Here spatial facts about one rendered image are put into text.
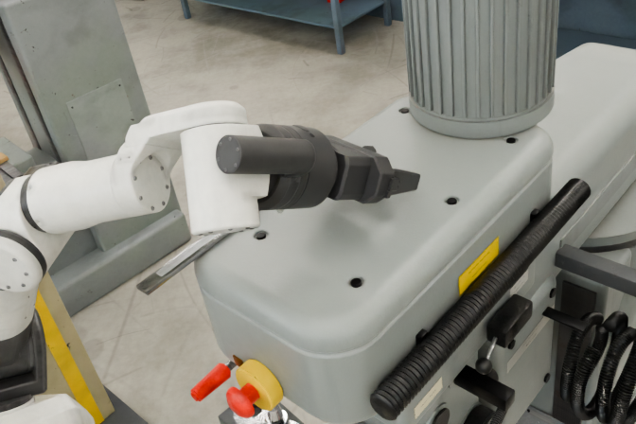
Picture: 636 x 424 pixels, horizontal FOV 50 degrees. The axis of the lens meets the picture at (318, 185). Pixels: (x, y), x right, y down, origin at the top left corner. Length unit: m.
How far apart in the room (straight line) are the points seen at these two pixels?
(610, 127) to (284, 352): 0.73
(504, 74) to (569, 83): 0.47
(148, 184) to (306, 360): 0.24
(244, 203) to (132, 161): 0.12
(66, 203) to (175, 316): 2.89
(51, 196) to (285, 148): 0.25
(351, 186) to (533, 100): 0.31
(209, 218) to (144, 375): 2.78
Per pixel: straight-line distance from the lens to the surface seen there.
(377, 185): 0.75
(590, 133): 1.21
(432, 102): 0.94
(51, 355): 2.92
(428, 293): 0.77
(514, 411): 1.23
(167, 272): 0.79
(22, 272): 0.78
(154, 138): 0.68
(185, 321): 3.55
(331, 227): 0.80
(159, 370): 3.38
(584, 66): 1.42
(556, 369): 1.47
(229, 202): 0.63
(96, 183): 0.70
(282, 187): 0.67
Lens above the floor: 2.38
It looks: 34 degrees down
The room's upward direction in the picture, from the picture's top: 10 degrees counter-clockwise
